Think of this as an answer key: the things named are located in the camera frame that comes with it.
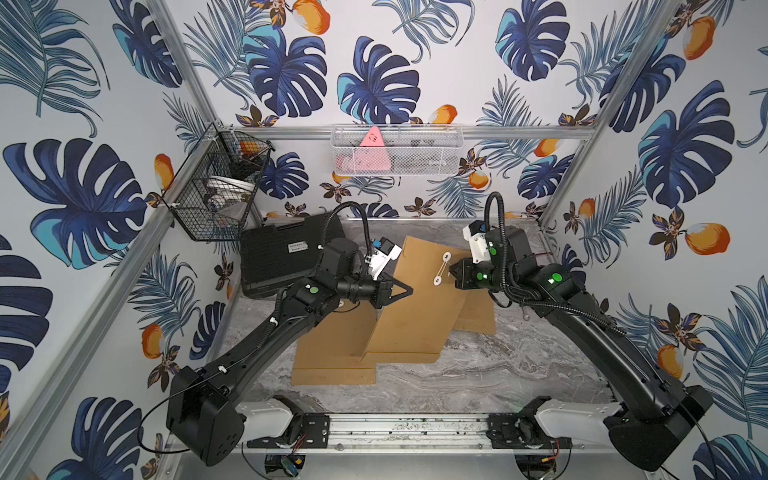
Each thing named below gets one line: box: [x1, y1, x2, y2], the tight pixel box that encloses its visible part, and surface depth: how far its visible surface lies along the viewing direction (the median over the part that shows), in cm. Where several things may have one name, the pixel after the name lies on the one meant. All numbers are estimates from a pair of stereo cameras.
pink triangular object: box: [350, 126, 391, 171], surface depth 92 cm
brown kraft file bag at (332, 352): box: [292, 301, 377, 385], surface depth 86 cm
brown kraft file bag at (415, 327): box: [363, 235, 469, 364], surface depth 70 cm
